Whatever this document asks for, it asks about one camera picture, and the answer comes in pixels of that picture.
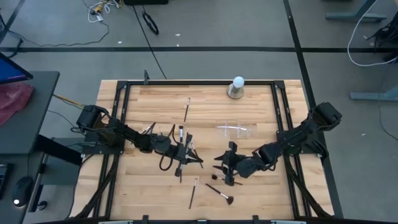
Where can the black fan makeup brush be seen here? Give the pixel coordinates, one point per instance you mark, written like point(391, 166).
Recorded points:
point(230, 200)

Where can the blue-grey desk foot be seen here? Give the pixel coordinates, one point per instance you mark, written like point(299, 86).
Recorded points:
point(354, 17)
point(373, 96)

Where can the red cloth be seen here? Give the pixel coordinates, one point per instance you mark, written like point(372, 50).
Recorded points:
point(12, 99)

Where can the grey desk tray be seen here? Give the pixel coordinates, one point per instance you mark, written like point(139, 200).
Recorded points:
point(9, 214)

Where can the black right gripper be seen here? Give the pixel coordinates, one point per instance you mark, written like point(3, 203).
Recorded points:
point(239, 165)

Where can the black desk crossbar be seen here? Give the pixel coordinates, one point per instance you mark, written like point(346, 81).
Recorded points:
point(59, 151)

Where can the black caster wheel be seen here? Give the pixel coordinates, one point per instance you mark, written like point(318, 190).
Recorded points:
point(42, 205)

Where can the black computer mouse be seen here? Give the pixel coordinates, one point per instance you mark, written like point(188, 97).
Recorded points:
point(22, 191)

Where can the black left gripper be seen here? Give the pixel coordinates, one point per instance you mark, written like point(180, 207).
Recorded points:
point(180, 154)

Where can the black aluminium rig frame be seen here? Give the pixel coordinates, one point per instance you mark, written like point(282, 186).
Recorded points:
point(199, 82)

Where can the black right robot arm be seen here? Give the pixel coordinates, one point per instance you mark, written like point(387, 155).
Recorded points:
point(295, 137)

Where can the dark grey desk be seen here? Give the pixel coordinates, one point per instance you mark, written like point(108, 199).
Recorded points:
point(28, 124)

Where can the clear acrylic brush organizer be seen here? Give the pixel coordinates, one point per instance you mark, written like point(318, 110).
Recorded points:
point(248, 132)

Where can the black powder makeup brush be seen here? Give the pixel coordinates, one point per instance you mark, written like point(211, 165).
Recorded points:
point(214, 177)

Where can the makeup brush long silver ferrule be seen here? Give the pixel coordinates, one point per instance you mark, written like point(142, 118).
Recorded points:
point(181, 133)

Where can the black keyboard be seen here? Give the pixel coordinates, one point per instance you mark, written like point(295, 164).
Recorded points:
point(3, 180)

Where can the black monitor blue screen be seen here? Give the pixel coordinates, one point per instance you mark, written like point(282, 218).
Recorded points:
point(12, 70)

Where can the black box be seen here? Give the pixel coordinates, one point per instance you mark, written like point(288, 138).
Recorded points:
point(146, 2)

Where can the white globe lamp metal base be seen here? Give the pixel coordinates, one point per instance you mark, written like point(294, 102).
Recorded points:
point(235, 90)

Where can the dark grey bracket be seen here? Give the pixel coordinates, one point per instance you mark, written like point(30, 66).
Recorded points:
point(146, 77)

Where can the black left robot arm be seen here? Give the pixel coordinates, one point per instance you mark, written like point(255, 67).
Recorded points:
point(124, 133)

